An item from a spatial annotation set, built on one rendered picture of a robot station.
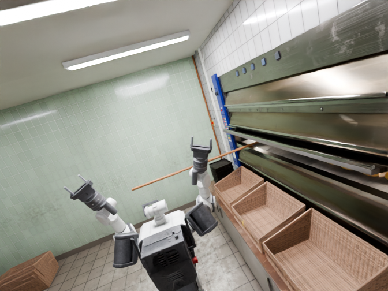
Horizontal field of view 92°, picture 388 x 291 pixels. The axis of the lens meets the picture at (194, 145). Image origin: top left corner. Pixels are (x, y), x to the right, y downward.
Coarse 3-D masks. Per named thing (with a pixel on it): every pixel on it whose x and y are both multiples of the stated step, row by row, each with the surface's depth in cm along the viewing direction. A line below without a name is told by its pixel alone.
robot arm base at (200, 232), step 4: (196, 204) 106; (200, 204) 101; (192, 208) 101; (196, 208) 100; (188, 212) 101; (192, 212) 101; (188, 216) 101; (192, 220) 101; (216, 220) 104; (192, 224) 101; (196, 224) 101; (216, 224) 99; (196, 228) 100; (200, 228) 101; (208, 228) 98; (212, 228) 97; (196, 232) 100; (200, 232) 99; (204, 232) 98; (208, 232) 98; (200, 236) 99
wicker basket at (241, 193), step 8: (240, 168) 265; (232, 176) 264; (240, 176) 267; (248, 176) 246; (256, 176) 226; (216, 184) 261; (224, 184) 263; (232, 184) 267; (240, 184) 269; (248, 184) 248; (256, 184) 212; (216, 192) 261; (224, 192) 262; (232, 192) 256; (240, 192) 250; (248, 192) 212; (256, 192) 214; (224, 200) 229; (232, 200) 238
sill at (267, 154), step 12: (240, 144) 250; (276, 156) 180; (300, 168) 149; (312, 168) 142; (324, 180) 129; (336, 180) 120; (348, 180) 117; (360, 192) 106; (372, 192) 101; (384, 192) 99; (384, 204) 96
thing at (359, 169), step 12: (228, 132) 236; (252, 132) 209; (276, 144) 144; (300, 144) 136; (312, 144) 132; (312, 156) 112; (348, 156) 101; (360, 156) 99; (372, 156) 97; (348, 168) 91; (360, 168) 86; (384, 168) 83
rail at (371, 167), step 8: (248, 136) 186; (256, 136) 173; (280, 144) 140; (288, 144) 132; (312, 152) 111; (320, 152) 106; (336, 160) 97; (344, 160) 93; (352, 160) 90; (368, 168) 82
